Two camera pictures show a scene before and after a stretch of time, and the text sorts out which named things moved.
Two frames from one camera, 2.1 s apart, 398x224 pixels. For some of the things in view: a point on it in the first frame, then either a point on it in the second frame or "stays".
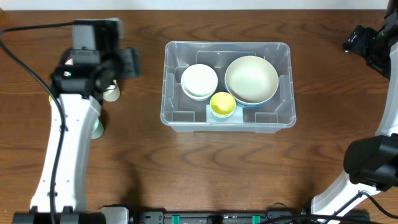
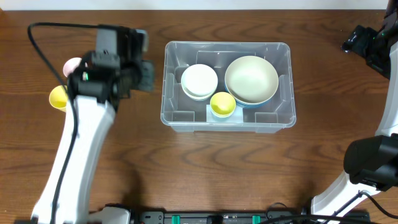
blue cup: [222, 116] stays
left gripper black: [133, 60] → [149, 83]
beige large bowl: [251, 79] stays
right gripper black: [369, 37] stays
